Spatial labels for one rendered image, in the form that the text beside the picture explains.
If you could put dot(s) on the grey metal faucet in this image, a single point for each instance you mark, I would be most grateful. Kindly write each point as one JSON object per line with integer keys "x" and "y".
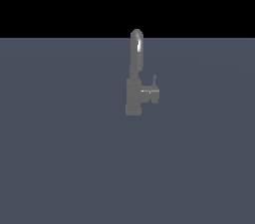
{"x": 133, "y": 92}

